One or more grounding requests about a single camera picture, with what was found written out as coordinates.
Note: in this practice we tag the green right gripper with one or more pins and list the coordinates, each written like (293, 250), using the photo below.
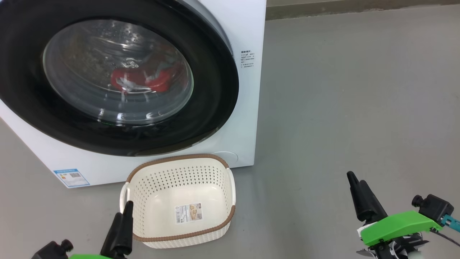
(395, 225)

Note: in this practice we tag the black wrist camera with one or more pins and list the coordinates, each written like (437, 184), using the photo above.
(433, 208)
(50, 251)

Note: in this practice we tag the printed label with recycling symbol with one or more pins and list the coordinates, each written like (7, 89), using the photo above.
(188, 213)

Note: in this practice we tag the teal right camera connector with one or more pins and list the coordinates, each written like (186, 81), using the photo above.
(451, 222)

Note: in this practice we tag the red and white garment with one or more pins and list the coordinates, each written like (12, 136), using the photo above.
(158, 81)

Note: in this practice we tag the stainless steel washing machine drum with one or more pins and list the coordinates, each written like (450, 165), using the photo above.
(86, 61)

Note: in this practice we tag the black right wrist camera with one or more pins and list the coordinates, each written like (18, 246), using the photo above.
(433, 208)

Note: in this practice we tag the white front-load washing machine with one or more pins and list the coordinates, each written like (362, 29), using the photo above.
(248, 108)

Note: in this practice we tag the blue energy label sticker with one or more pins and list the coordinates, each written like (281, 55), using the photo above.
(72, 177)

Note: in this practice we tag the small printed text label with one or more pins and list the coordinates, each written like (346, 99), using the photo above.
(247, 59)

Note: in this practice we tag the washing machine glass door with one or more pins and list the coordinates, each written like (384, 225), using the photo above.
(212, 93)

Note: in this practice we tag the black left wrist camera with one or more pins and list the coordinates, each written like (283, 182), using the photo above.
(50, 251)

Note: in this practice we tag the cream perforated basket brown rim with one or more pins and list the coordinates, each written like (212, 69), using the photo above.
(161, 187)

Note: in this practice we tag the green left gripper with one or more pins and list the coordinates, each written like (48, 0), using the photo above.
(90, 257)

